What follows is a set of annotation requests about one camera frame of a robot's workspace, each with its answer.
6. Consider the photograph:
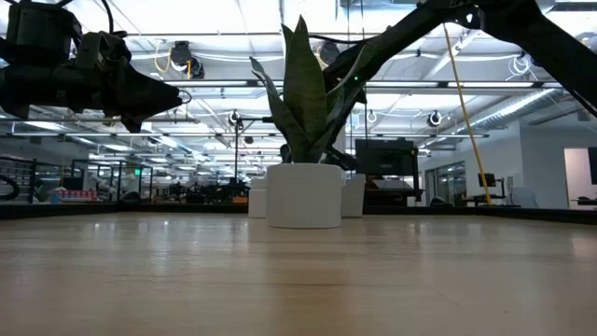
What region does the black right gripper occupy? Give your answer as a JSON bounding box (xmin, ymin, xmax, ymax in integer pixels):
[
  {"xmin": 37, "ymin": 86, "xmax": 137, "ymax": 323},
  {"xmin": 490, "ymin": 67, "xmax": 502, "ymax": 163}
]
[{"xmin": 279, "ymin": 69, "xmax": 369, "ymax": 172}]

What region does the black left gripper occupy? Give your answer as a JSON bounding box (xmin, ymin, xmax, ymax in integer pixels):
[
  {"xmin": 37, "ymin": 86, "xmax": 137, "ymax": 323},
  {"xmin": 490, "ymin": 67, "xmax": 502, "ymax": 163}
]
[{"xmin": 0, "ymin": 63, "xmax": 184, "ymax": 133}]

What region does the white pill bottle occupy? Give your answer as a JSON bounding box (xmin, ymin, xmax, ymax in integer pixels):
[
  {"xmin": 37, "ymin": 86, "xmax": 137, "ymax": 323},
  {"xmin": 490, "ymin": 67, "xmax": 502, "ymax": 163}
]
[{"xmin": 247, "ymin": 176, "xmax": 269, "ymax": 219}]

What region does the white plastic basket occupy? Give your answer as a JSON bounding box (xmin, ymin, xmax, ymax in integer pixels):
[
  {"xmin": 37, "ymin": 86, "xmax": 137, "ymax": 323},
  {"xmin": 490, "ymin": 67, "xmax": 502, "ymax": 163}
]
[{"xmin": 341, "ymin": 173, "xmax": 368, "ymax": 218}]

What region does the white round plant pot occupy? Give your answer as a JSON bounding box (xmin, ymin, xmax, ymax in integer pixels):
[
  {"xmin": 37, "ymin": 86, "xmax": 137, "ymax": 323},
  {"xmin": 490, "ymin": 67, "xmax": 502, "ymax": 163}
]
[{"xmin": 266, "ymin": 162, "xmax": 344, "ymax": 231}]

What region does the green snake plant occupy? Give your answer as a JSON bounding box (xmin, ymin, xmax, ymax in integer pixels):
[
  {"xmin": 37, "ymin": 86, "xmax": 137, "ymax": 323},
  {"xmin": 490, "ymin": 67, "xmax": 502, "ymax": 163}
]
[{"xmin": 249, "ymin": 16, "xmax": 383, "ymax": 164}]

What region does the black monitor cart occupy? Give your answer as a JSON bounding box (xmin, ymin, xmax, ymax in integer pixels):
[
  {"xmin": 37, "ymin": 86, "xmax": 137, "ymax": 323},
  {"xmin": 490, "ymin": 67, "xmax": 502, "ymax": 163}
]
[{"xmin": 354, "ymin": 138, "xmax": 423, "ymax": 209}]

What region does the black pole stand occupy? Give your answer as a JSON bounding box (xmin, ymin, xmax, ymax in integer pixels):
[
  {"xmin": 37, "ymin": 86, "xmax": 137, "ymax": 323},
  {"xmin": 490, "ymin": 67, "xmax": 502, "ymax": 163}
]
[{"xmin": 234, "ymin": 116, "xmax": 276, "ymax": 188}]

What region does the row of red boxes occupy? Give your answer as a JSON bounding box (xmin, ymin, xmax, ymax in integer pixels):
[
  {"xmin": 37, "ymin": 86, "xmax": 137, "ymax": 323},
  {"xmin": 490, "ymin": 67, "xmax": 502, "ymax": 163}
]
[{"xmin": 58, "ymin": 189, "xmax": 99, "ymax": 203}]

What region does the long ceiling light bar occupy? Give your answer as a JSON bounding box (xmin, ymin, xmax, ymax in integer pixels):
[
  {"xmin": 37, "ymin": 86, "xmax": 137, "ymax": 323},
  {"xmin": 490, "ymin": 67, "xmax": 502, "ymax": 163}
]
[{"xmin": 162, "ymin": 79, "xmax": 563, "ymax": 90}]

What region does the yellow slanted pole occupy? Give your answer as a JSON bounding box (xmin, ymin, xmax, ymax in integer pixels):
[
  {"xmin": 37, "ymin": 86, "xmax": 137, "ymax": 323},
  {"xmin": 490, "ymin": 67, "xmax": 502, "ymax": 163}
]
[{"xmin": 440, "ymin": 22, "xmax": 493, "ymax": 206}]

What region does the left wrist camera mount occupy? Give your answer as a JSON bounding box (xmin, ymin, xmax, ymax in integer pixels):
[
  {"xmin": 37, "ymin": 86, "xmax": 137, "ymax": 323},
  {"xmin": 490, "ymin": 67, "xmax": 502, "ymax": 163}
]
[{"xmin": 74, "ymin": 30, "xmax": 127, "ymax": 71}]

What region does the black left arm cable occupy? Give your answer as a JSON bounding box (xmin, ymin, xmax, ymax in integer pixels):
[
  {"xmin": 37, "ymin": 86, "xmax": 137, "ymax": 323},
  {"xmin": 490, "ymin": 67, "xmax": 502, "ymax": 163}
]
[{"xmin": 97, "ymin": 0, "xmax": 130, "ymax": 38}]

